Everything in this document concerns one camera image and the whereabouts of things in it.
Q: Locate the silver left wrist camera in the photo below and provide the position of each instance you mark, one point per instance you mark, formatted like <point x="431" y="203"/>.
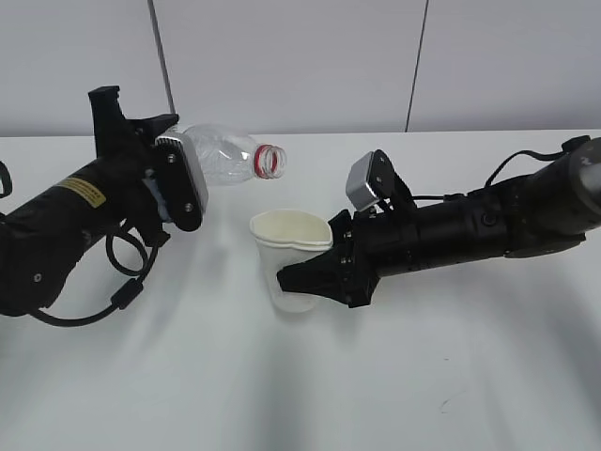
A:
<point x="180" y="180"/>

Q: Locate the clear plastic water bottle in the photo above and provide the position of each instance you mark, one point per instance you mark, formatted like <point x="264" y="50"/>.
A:
<point x="230" y="157"/>

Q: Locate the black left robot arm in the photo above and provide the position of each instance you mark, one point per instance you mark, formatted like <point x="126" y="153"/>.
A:
<point x="43" y="240"/>

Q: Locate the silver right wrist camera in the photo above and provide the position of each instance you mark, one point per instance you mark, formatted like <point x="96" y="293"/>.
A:
<point x="370" y="180"/>

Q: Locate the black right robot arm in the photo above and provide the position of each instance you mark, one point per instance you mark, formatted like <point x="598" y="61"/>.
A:
<point x="532" y="215"/>

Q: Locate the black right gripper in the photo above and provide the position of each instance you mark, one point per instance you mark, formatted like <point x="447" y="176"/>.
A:
<point x="367" y="244"/>

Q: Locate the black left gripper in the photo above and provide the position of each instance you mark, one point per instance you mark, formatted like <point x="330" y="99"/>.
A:
<point x="127" y="150"/>

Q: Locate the white paper cup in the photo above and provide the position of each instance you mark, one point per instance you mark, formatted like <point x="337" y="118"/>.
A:
<point x="287" y="237"/>

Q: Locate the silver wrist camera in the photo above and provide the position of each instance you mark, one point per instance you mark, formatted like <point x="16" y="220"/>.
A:
<point x="180" y="180"/>
<point x="370" y="180"/>

